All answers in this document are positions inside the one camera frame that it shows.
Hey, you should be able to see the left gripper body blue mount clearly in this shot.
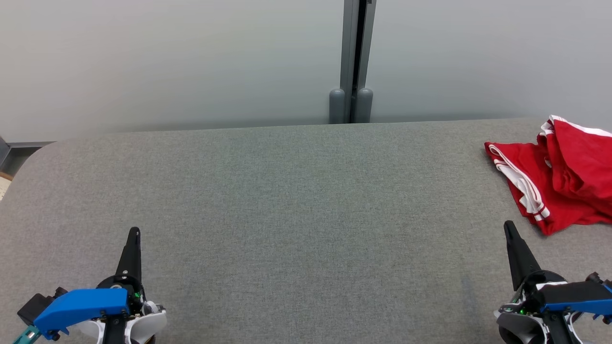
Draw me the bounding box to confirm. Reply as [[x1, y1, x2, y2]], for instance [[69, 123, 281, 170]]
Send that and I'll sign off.
[[33, 275, 146, 335]]

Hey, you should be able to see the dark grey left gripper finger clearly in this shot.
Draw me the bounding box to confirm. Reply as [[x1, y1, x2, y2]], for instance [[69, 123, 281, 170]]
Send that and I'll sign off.
[[116, 227, 142, 287]]

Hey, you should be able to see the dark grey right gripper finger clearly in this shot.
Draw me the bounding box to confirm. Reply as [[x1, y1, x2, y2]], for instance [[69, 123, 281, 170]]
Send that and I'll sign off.
[[503, 220, 543, 291]]

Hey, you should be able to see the left arm cable teal connector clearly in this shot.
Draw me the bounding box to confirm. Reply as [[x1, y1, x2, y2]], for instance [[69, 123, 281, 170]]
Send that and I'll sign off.
[[12, 325, 41, 344]]

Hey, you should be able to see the red Bulls 23 jersey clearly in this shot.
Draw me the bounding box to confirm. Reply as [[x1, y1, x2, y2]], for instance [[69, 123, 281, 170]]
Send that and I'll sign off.
[[484, 142, 612, 236]]

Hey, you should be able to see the grey cylindrical partition foot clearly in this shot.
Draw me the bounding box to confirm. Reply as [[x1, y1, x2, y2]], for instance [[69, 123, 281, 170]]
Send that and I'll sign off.
[[329, 88, 346, 125], [354, 87, 373, 124]]

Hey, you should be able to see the grey partition post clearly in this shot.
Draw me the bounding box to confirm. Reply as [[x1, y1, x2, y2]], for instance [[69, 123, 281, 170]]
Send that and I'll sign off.
[[340, 0, 377, 124]]

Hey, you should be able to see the right gripper body blue mount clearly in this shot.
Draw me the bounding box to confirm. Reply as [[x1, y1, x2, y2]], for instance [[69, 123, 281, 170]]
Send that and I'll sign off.
[[524, 271, 612, 318]]

